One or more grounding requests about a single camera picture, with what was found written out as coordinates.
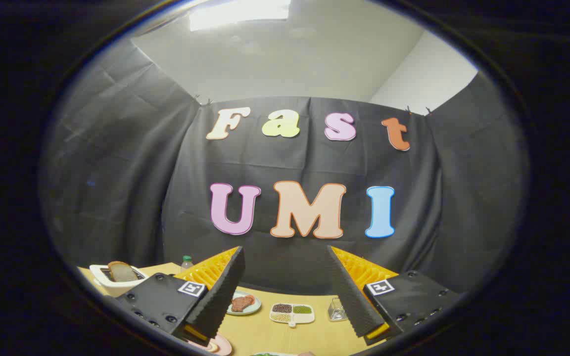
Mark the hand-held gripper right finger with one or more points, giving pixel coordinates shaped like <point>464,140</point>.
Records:
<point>349,291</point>

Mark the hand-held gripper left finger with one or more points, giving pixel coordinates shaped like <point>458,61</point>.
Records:
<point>223,291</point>

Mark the toasted bread slice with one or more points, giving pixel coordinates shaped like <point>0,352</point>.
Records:
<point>121,271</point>

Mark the brown meat piece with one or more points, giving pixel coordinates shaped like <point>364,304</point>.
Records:
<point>241,303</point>

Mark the pale green round plate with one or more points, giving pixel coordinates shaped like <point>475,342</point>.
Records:
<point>253,309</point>

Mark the clear water bottle green cap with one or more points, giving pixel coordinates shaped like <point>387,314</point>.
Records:
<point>187,263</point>

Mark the pink round plate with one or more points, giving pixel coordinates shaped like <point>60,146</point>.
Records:
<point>224,344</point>

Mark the white divided dish of grains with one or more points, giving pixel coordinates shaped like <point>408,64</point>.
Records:
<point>292,313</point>

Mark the white toaster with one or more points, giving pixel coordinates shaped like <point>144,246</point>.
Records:
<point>98,277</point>

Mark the black backdrop cloth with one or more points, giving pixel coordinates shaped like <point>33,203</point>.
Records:
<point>314,163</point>

